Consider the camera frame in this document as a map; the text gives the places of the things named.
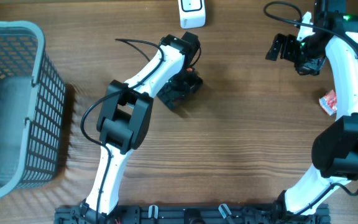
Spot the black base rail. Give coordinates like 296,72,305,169
53,203,331,224

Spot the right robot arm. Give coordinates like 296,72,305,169
266,1,358,223

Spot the black left camera cable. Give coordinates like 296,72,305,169
80,37,166,224

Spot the white barcode scanner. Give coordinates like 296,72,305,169
178,0,206,29

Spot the black right camera cable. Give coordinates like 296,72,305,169
263,1,358,218

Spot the red snack packet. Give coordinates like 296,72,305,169
319,90,337,116

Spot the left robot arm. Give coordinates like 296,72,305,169
80,32,203,223

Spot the grey plastic basket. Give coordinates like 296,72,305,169
0,21,66,198

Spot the black camera cable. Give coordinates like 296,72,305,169
263,1,358,218
80,37,166,224

